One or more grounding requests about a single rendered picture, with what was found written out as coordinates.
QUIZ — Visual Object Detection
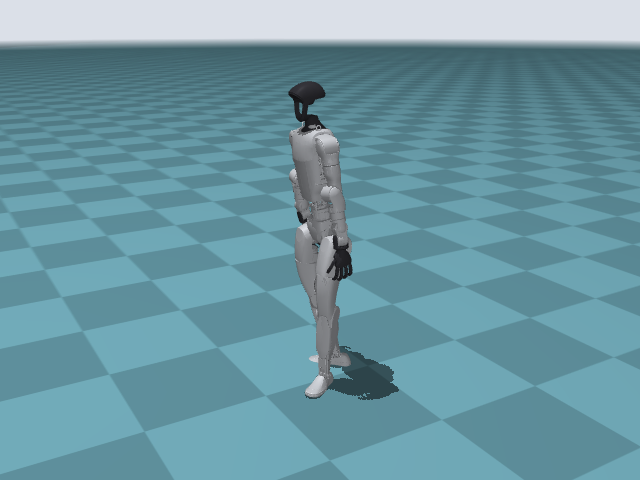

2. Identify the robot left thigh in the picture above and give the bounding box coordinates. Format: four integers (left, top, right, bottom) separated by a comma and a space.
315, 228, 352, 321

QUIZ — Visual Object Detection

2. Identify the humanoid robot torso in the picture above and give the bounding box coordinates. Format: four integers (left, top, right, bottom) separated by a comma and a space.
292, 121, 334, 244

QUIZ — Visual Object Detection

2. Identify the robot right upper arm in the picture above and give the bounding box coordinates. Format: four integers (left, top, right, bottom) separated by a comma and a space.
289, 130, 299, 187

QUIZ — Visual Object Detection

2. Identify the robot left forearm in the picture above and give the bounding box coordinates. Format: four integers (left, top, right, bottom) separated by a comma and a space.
328, 187, 348, 247

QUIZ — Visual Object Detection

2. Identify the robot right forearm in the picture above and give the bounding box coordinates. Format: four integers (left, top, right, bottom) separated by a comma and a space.
291, 182, 311, 220

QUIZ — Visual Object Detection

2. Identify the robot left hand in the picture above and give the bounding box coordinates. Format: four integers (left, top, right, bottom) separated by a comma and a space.
327, 235, 353, 281

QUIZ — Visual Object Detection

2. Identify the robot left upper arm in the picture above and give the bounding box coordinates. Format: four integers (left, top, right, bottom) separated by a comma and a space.
315, 134, 342, 203

